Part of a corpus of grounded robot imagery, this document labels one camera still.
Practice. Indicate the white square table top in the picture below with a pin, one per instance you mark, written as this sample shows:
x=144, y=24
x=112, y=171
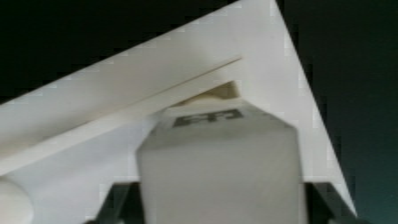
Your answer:
x=74, y=126

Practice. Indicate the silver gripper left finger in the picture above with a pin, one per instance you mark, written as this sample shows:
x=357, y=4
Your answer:
x=121, y=208

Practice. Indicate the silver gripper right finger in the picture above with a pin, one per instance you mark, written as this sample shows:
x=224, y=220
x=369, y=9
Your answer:
x=327, y=207

